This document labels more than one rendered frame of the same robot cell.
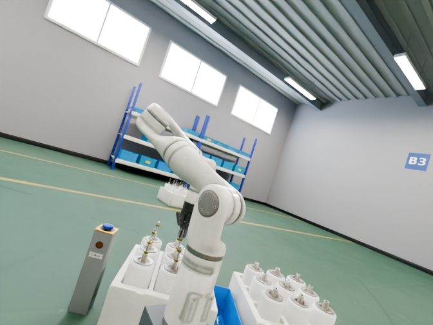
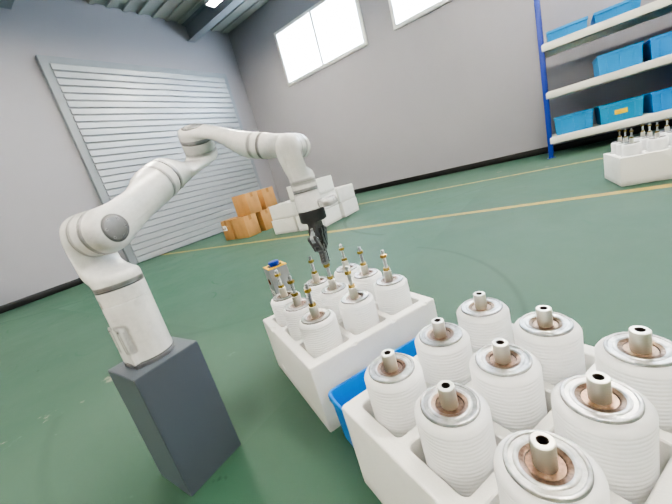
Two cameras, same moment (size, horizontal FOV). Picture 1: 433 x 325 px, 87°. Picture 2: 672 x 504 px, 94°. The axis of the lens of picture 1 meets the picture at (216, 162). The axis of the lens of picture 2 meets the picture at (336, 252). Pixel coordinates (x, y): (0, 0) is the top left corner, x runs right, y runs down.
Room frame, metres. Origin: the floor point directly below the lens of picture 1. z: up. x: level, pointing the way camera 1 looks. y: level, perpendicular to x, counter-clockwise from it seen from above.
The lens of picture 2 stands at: (0.76, -0.80, 0.58)
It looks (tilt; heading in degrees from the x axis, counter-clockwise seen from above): 14 degrees down; 71
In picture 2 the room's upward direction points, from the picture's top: 16 degrees counter-clockwise
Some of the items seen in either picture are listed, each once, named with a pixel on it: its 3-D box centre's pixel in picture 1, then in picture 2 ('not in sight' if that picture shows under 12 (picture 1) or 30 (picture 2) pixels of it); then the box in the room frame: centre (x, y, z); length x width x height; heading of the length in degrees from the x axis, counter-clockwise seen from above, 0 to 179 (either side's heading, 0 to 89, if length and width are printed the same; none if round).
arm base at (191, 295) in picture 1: (192, 287); (137, 321); (0.54, -0.04, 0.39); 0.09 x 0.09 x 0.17; 34
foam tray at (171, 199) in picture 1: (175, 197); (650, 162); (3.43, 0.41, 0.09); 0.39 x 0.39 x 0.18; 41
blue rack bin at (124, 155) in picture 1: (126, 155); (572, 122); (5.23, 2.00, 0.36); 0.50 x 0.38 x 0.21; 34
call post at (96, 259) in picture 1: (93, 268); (287, 304); (0.90, 0.32, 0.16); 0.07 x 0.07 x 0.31; 7
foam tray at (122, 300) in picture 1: (163, 291); (347, 335); (1.01, 0.05, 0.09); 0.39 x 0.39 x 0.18; 7
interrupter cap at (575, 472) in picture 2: (324, 308); (545, 463); (0.98, -0.62, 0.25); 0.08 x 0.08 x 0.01
